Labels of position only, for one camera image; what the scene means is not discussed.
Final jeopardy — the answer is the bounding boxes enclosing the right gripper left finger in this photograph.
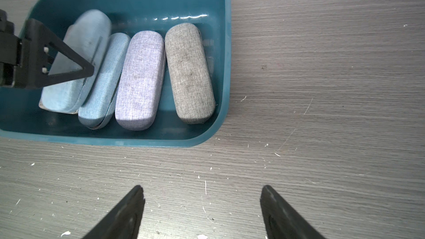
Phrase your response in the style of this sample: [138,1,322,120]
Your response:
[83,185,145,239]

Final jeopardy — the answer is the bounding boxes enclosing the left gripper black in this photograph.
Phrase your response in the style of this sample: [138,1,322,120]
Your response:
[1,10,94,89]

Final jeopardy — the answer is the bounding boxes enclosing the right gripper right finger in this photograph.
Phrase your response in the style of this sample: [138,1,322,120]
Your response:
[260,185,324,239]

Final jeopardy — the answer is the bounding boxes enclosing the beige glasses case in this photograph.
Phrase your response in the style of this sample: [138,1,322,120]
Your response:
[38,25,74,111]

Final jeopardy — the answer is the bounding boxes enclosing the light blue glasses case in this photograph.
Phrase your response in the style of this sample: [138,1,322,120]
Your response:
[39,9,112,115]

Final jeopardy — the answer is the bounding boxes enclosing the purple glasses case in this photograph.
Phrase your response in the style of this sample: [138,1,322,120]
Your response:
[115,31,166,131]

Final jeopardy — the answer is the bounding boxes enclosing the grey glasses case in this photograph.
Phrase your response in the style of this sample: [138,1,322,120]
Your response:
[165,23,216,125]

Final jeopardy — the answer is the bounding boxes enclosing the teal plastic storage box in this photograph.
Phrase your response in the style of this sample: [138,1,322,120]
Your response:
[1,0,231,147]

